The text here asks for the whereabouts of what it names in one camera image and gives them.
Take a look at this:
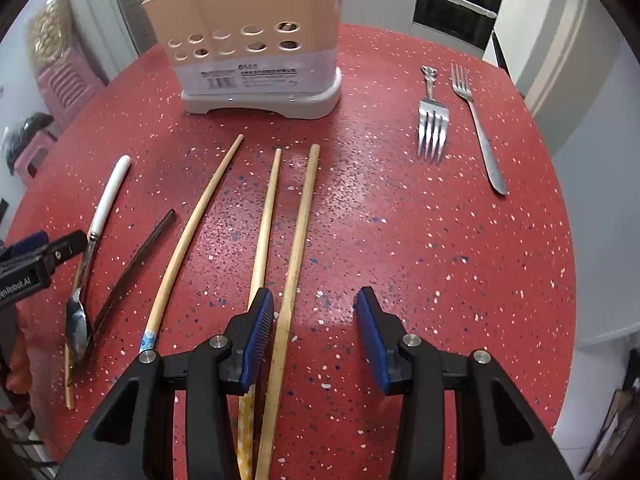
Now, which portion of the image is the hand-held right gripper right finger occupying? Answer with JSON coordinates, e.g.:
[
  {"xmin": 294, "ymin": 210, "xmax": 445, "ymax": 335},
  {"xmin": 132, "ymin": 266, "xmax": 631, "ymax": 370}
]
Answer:
[{"xmin": 353, "ymin": 287, "xmax": 573, "ymax": 480}]

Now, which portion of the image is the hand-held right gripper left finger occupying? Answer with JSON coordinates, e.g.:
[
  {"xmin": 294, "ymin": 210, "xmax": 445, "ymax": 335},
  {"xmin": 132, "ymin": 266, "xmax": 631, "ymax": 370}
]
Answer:
[{"xmin": 55, "ymin": 287, "xmax": 276, "ymax": 480}]

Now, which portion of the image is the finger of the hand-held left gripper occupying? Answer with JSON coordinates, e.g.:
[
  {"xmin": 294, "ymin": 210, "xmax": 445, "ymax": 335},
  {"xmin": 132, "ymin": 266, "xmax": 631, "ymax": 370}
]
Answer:
[
  {"xmin": 42, "ymin": 230, "xmax": 89, "ymax": 273},
  {"xmin": 0, "ymin": 232, "xmax": 49, "ymax": 261}
]

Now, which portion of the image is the dark brown spoon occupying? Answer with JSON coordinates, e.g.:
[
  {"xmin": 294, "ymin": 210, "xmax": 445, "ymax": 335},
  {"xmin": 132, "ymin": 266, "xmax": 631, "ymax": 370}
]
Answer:
[{"xmin": 70, "ymin": 209, "xmax": 177, "ymax": 374}]

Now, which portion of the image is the white handle steel spoon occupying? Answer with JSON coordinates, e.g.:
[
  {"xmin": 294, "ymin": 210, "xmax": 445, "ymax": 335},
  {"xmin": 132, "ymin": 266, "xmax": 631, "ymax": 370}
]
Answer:
[{"xmin": 65, "ymin": 155, "xmax": 132, "ymax": 365}]

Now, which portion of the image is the blue patterned wooden chopstick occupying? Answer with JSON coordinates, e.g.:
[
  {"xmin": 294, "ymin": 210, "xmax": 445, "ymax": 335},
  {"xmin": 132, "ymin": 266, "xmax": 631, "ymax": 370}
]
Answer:
[{"xmin": 139, "ymin": 134, "xmax": 245, "ymax": 361}]

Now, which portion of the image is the beige cutlery holder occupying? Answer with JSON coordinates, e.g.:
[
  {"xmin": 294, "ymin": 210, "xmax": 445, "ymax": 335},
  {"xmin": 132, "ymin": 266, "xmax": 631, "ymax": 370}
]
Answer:
[{"xmin": 141, "ymin": 0, "xmax": 349, "ymax": 120}]

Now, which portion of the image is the person's left hand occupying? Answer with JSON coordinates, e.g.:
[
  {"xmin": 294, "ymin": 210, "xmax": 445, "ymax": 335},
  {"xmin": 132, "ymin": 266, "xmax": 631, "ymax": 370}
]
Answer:
[{"xmin": 7, "ymin": 331, "xmax": 31, "ymax": 393}]

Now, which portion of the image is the single pink plastic stool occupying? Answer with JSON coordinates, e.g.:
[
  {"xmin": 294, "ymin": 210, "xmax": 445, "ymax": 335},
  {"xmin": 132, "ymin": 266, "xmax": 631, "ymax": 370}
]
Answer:
[{"xmin": 14, "ymin": 127, "xmax": 64, "ymax": 179}]

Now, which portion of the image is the black plastic bag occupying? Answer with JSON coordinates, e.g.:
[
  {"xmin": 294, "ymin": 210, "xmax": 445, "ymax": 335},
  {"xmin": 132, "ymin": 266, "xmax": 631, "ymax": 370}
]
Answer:
[{"xmin": 1, "ymin": 112, "xmax": 55, "ymax": 161}]

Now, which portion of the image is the plain wooden chopstick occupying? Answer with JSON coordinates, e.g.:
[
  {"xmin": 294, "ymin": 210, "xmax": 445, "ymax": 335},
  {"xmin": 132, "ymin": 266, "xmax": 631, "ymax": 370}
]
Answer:
[{"xmin": 63, "ymin": 340, "xmax": 76, "ymax": 410}]

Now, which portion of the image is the clear bag of round nuts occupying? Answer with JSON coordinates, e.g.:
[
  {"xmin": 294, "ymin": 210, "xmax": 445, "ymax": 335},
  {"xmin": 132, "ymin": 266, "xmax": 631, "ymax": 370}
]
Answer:
[{"xmin": 27, "ymin": 0, "xmax": 76, "ymax": 69}]

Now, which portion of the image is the plain steel fork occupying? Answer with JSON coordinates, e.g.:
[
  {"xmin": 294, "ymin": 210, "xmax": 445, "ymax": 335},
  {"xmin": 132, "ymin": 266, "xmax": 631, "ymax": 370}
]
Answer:
[{"xmin": 450, "ymin": 63, "xmax": 509, "ymax": 196}]

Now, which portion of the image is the black built-in oven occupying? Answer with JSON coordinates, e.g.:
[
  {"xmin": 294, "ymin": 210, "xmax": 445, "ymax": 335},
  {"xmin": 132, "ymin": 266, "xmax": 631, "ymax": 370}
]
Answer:
[{"xmin": 412, "ymin": 0, "xmax": 504, "ymax": 52}]

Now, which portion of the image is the white refrigerator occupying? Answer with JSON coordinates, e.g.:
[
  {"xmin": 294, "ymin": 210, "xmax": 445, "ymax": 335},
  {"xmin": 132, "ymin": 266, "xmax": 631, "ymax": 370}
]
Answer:
[{"xmin": 492, "ymin": 0, "xmax": 589, "ymax": 98}]

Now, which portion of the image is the ornate handle steel fork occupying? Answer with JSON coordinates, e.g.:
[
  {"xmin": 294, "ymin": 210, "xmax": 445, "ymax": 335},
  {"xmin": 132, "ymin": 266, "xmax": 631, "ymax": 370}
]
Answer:
[{"xmin": 417, "ymin": 66, "xmax": 451, "ymax": 164}]

